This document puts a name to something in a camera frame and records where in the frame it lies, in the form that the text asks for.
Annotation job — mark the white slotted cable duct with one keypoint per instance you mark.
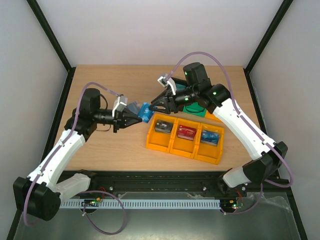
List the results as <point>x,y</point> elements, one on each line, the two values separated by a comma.
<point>158,204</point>

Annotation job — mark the black VIP card stack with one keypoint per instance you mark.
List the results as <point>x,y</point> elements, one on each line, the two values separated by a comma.
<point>162,126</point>

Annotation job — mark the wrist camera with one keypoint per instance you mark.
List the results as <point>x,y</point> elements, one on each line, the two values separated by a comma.
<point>168,83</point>
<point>119,104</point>

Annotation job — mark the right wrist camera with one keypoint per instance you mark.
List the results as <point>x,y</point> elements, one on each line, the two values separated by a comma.
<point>168,83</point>

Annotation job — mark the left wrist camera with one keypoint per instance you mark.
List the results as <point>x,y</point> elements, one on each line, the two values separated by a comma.
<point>119,104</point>

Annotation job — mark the green bin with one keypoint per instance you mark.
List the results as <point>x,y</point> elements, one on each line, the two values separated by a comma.
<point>195,109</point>

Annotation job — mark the red VIP card stack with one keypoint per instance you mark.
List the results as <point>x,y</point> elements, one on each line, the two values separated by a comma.
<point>186,132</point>

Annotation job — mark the black frame post right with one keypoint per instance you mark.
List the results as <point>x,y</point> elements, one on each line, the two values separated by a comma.
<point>281,12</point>

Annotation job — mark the yellow bin lower middle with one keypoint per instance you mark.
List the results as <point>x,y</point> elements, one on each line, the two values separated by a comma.
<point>182,147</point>

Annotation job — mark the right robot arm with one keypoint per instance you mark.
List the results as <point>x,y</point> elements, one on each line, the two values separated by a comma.
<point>266,154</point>

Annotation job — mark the black frame post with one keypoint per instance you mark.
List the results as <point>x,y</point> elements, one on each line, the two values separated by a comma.
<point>42,20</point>
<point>281,12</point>

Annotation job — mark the blue credit card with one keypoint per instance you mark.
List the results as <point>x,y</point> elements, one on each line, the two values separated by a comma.
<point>145,113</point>

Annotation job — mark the black bin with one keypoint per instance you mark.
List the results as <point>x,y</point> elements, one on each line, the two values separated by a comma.
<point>179,81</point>

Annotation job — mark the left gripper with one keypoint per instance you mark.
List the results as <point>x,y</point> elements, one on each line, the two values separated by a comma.
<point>119,119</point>

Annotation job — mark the yellow bin upper right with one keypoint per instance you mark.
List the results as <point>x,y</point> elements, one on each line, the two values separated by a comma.
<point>211,117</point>

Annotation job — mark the black frame post left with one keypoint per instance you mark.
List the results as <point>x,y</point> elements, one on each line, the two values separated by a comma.
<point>42,20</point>

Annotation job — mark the blue VIP card stack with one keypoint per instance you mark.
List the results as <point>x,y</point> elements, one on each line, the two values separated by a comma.
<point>210,137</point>

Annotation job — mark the yellow bin lower right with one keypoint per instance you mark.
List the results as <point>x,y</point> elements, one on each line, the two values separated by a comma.
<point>209,153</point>

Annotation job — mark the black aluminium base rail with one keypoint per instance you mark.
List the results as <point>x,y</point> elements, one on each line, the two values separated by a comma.
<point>204,183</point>

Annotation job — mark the yellow bin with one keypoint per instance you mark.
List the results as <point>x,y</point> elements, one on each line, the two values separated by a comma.
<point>211,117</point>
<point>182,147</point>
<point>209,153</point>
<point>161,141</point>

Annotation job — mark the yellow bin lower left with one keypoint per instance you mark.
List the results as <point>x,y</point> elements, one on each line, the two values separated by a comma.
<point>161,141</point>

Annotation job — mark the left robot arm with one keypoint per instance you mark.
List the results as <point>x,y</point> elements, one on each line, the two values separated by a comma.
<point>40,194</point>

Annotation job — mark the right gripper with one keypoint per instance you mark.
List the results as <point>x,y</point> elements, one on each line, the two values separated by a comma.
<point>171,101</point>

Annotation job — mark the teal card stack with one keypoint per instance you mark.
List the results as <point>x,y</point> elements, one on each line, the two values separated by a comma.
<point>180,87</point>

